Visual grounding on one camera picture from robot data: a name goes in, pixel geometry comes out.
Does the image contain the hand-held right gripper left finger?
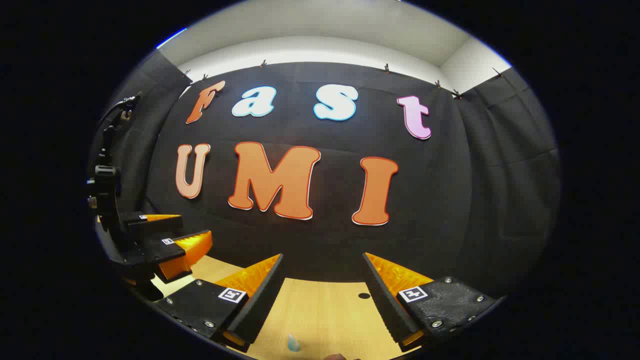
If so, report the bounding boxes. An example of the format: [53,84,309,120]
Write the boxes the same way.
[154,253,285,353]

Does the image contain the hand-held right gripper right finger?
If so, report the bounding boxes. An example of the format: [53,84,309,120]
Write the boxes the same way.
[362,252,506,353]

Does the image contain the black backdrop cloth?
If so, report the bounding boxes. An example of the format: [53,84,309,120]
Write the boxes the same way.
[87,50,561,297]

